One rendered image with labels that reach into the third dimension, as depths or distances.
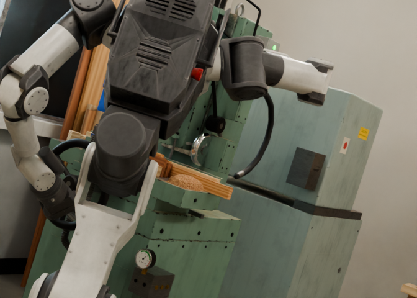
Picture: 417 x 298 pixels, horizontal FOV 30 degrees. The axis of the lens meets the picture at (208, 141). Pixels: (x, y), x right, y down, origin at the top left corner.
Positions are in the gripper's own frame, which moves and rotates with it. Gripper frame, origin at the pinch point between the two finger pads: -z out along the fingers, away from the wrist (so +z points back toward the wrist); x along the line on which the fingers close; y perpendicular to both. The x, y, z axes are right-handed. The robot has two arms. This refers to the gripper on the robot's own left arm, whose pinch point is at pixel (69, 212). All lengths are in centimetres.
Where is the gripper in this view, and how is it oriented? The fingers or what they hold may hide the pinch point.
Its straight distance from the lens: 238.5
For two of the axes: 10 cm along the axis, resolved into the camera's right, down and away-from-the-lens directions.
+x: 9.1, -4.2, -0.2
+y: -3.1, -6.9, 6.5
